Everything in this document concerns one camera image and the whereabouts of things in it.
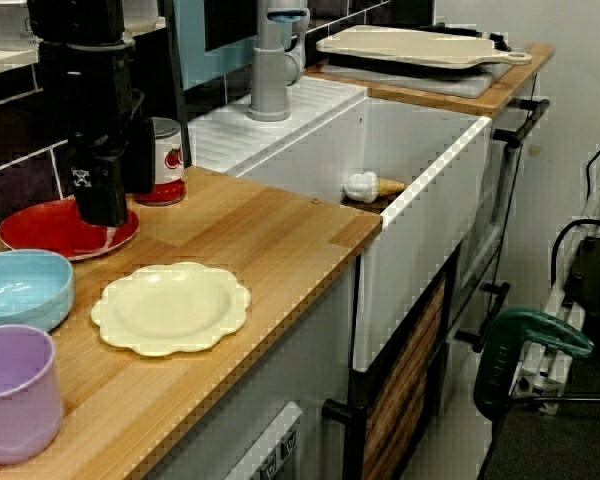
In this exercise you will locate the white ice cream cone toy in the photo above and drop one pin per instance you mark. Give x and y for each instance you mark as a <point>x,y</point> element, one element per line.
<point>362,187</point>

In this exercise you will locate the light blue bowl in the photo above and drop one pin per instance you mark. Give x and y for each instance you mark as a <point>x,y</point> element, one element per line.
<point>25,295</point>

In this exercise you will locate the white canister with print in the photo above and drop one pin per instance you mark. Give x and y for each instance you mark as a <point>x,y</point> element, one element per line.
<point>7,22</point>

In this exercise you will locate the black upright panel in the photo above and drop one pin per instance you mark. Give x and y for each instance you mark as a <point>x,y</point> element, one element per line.
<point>175,75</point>

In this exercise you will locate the white metal frame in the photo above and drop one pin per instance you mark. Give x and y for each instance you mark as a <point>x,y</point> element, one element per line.
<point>535,370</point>

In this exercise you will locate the cream cutting board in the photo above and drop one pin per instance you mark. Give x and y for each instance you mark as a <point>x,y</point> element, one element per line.
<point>410,47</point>

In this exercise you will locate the white sink basin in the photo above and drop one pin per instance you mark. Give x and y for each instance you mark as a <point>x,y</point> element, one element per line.
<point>420,260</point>

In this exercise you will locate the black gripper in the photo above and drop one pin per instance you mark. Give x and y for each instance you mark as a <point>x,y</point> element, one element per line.
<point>95,100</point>

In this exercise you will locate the teal plastic bin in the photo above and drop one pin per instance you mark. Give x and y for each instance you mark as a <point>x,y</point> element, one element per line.
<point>195,50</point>

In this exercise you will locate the grey faucet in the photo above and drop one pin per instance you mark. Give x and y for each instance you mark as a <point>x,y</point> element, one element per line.
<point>270,80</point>

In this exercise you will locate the plain white canister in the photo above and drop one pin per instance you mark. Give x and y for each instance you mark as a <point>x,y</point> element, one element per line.
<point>142,12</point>

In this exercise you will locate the tomato soup can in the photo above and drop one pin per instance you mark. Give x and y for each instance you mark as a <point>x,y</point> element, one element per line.
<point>170,160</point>

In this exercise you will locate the purple cup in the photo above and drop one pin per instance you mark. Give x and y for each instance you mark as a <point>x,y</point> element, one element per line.
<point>15,400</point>

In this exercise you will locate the red plate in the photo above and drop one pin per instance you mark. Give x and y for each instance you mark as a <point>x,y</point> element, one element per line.
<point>40,232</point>

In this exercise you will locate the wooden slat panel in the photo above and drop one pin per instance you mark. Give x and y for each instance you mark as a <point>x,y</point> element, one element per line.
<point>400,375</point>

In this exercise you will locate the grey toy dishwasher panel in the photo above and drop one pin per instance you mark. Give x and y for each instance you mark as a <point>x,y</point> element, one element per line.
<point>285,440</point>

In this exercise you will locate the white toy stove slab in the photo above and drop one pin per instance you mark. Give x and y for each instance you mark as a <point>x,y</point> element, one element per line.
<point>460,85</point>

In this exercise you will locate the cream scalloped plate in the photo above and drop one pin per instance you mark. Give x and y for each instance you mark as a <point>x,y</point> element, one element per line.
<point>170,310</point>

